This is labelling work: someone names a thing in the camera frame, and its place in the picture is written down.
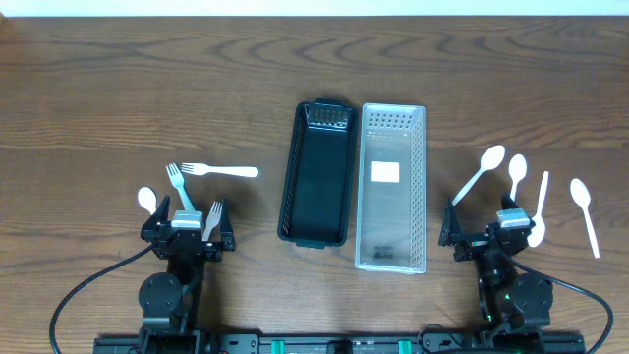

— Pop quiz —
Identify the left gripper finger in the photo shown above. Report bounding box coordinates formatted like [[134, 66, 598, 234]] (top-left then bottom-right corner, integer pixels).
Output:
[[141, 196, 170, 242], [219, 198, 236, 251]]

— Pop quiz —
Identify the white fork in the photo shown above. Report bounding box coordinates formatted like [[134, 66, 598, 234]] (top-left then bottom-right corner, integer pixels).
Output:
[[202, 201, 223, 242]]

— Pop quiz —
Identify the white spoon small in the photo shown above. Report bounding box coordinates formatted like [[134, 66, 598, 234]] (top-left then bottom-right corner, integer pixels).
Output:
[[508, 154, 528, 201]]

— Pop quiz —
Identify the white spoon bowl down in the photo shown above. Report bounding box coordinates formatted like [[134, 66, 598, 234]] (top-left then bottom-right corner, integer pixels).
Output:
[[527, 171, 549, 248]]

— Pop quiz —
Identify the white spoon long diagonal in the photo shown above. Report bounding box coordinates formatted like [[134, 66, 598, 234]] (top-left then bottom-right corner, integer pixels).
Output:
[[452, 145, 506, 206]]

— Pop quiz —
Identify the clear plastic basket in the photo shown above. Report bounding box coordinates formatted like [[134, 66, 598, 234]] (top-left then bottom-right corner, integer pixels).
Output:
[[355, 103, 427, 274]]

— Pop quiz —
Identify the mint green plastic fork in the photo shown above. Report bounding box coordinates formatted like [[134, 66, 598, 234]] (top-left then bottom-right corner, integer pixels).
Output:
[[166, 163, 196, 211]]

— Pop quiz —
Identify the white fork pointing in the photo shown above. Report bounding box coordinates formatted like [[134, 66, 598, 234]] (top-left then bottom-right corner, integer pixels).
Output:
[[181, 163, 259, 178]]

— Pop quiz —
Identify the black plastic basket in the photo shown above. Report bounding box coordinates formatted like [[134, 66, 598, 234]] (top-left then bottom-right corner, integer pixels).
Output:
[[277, 98, 359, 249]]

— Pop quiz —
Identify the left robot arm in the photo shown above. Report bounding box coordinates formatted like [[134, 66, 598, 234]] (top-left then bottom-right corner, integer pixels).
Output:
[[134, 197, 236, 354]]

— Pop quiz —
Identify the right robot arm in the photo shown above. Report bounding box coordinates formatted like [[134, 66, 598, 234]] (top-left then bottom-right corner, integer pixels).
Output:
[[438, 194, 553, 353]]

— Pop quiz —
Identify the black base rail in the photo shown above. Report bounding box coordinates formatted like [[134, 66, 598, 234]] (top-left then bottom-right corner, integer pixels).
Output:
[[92, 328, 587, 354]]

